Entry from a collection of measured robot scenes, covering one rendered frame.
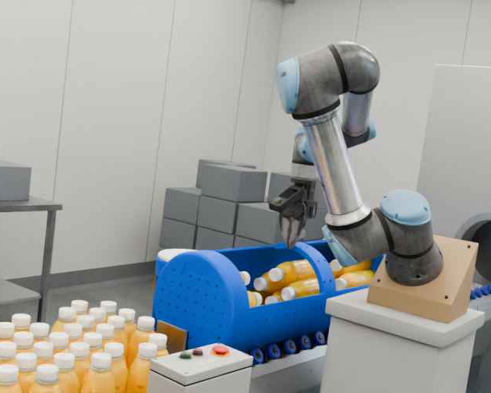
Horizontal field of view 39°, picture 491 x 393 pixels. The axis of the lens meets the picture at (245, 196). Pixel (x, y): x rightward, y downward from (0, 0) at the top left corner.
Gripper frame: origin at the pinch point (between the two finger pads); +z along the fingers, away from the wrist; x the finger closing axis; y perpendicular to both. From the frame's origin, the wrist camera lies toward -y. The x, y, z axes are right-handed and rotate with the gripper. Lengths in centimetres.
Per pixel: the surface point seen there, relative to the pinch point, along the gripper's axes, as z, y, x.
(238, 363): 14, -60, -34
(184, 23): -119, 291, 357
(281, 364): 31.1, -11.7, -11.7
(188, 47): -98, 300, 358
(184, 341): 21, -45, -5
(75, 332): 15, -76, -1
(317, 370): 35.8, 5.6, -13.0
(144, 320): 14, -58, -3
